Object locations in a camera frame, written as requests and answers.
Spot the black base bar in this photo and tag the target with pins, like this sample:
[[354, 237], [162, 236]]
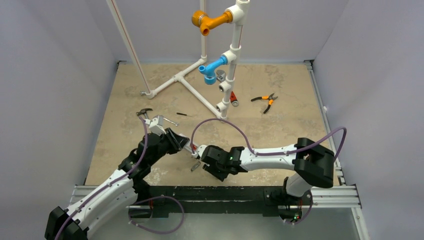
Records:
[[267, 201]]

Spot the silver battery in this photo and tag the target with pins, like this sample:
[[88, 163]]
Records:
[[195, 166]]

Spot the orange pipe fitting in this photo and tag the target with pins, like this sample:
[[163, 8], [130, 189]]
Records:
[[205, 23]]

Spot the white PVC pipe frame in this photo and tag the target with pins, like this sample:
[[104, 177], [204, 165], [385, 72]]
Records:
[[235, 15]]

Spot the small silver wrench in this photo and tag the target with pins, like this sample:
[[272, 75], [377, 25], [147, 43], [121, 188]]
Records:
[[172, 122]]

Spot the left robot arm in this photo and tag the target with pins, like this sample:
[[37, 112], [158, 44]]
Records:
[[80, 221]]

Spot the white remote control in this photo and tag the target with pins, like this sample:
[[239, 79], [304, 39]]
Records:
[[195, 149]]

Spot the red handled cutter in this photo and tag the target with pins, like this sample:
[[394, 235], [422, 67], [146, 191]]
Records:
[[267, 107]]

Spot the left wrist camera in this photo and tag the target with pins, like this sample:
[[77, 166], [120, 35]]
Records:
[[155, 125]]

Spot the black screwdriver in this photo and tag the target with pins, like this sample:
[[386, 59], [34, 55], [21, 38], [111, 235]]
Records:
[[183, 114]]

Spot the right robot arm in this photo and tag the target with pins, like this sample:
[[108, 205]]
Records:
[[312, 163]]

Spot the silver pipe clamp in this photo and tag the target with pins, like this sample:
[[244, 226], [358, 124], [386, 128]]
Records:
[[220, 75]]

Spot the orange handled pliers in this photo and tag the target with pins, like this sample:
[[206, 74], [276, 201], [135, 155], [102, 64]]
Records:
[[270, 98]]

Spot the blue pipe fitting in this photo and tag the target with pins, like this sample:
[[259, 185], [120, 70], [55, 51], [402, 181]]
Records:
[[208, 71]]

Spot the red adjustable wrench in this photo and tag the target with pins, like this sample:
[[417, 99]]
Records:
[[233, 99]]

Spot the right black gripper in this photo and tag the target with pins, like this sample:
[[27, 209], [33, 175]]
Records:
[[205, 156]]

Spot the black hammer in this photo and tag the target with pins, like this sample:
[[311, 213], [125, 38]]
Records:
[[144, 112]]

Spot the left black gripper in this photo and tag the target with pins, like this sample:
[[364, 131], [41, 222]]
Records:
[[176, 142]]

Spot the aluminium frame rail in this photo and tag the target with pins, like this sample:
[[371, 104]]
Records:
[[342, 196]]

